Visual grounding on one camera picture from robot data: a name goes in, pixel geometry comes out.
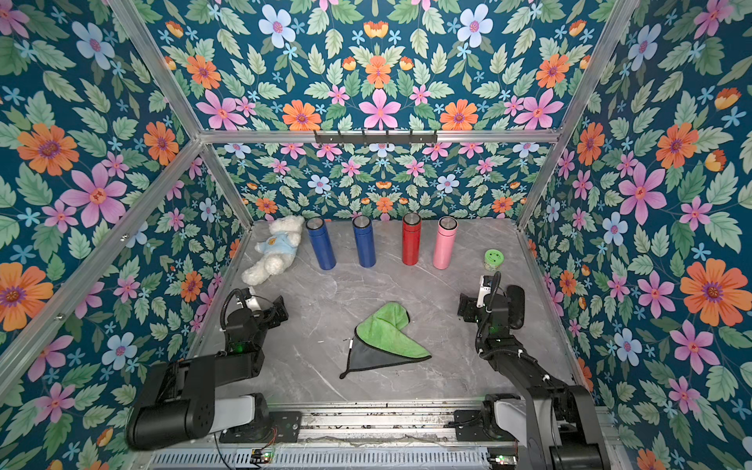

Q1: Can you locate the blue thermos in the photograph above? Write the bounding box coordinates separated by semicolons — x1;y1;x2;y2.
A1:
352;215;376;268
305;217;336;270

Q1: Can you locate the red thermos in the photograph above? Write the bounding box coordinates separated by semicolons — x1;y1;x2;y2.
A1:
401;211;422;266

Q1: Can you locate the pink thermos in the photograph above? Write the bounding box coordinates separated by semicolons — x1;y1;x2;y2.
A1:
433;215;458;270

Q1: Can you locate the grey microfibre cloth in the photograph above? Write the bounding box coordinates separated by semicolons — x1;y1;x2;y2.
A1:
339;302;432;379

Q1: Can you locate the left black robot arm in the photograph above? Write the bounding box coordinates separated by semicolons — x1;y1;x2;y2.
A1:
125;288;289;452

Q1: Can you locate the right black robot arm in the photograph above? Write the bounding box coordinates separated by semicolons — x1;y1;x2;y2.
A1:
457;271;611;469

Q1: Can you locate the white teddy bear toy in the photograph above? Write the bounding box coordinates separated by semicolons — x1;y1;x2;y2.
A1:
241;215;305;286

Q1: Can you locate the green round lid container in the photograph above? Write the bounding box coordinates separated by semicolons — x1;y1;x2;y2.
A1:
484;249;505;272

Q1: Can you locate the black oval case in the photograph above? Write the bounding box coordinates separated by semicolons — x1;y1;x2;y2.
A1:
506;285;526;330

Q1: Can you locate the black hook rail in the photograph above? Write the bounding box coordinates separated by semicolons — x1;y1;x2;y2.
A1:
313;130;439;146

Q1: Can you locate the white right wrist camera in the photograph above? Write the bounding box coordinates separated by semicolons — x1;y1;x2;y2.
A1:
476;275;494;309

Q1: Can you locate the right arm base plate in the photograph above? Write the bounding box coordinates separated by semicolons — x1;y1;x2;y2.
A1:
445;409;527;446

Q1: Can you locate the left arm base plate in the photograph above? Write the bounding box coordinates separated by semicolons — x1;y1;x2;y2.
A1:
219;411;303;445

